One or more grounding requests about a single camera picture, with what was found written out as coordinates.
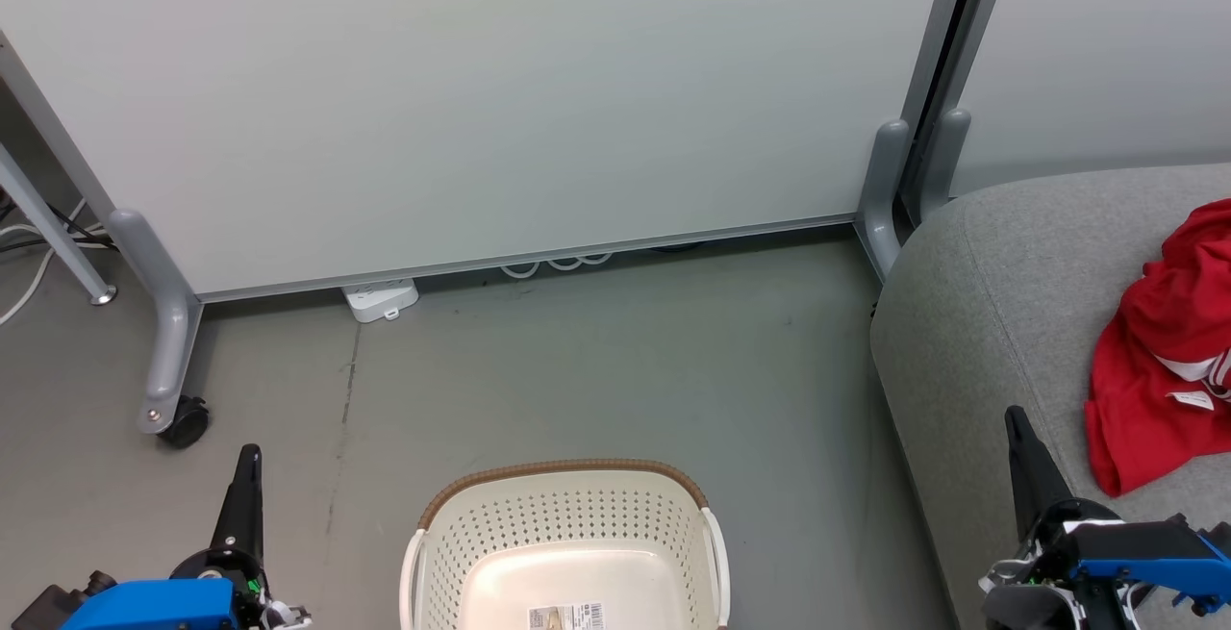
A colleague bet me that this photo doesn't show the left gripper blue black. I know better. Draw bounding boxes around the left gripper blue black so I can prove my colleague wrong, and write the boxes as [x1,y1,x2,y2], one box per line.
[58,443,311,630]

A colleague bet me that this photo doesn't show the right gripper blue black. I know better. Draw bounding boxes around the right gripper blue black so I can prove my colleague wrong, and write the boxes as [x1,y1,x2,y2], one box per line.
[981,406,1231,630]

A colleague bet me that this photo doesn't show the red sports jersey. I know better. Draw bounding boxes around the red sports jersey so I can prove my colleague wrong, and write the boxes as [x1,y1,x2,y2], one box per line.
[1084,197,1231,498]

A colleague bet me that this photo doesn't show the cream perforated laundry basket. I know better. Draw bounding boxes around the cream perforated laundry basket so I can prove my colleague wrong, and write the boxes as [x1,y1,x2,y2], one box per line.
[399,459,732,630]

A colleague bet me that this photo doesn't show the printed basket label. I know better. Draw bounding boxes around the printed basket label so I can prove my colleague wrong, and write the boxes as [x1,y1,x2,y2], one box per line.
[527,601,607,630]

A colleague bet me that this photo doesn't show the black caster wheel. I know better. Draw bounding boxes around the black caster wheel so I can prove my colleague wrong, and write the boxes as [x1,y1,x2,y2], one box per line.
[157,395,211,449]

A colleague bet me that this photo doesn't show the grey fabric sofa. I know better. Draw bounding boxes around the grey fabric sofa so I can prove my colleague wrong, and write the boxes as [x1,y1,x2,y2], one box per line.
[870,164,1231,630]

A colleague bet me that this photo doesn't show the grey partition foot with caster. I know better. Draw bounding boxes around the grey partition foot with caster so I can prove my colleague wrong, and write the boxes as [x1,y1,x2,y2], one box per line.
[106,209,205,436]

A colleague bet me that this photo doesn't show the white power strip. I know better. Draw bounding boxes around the white power strip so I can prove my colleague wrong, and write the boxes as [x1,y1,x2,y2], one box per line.
[341,277,421,324]

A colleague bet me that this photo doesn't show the grey metal table leg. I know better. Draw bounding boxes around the grey metal table leg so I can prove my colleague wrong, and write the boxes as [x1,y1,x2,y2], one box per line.
[0,144,118,307]

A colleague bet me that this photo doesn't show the large white partition panel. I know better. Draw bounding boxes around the large white partition panel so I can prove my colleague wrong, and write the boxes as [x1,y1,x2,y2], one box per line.
[0,0,977,304]

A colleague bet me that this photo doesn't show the floor cable bundle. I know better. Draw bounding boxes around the floor cable bundle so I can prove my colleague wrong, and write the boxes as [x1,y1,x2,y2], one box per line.
[0,197,116,328]

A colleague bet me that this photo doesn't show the white cable loops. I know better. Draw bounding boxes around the white cable loops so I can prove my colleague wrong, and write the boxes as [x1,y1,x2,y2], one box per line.
[500,250,616,280]

